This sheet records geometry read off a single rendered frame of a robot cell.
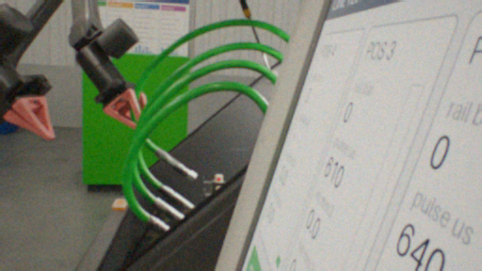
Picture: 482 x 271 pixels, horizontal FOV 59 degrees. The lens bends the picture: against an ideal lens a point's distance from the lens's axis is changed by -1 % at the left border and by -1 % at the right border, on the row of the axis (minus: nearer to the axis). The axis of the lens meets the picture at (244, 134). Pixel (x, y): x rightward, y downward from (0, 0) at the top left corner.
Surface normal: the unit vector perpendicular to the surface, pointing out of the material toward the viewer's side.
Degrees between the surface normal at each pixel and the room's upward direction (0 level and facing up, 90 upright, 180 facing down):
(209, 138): 90
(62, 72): 90
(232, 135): 90
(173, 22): 90
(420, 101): 76
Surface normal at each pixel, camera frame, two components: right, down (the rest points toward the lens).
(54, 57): 0.08, 0.18
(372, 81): -0.95, -0.28
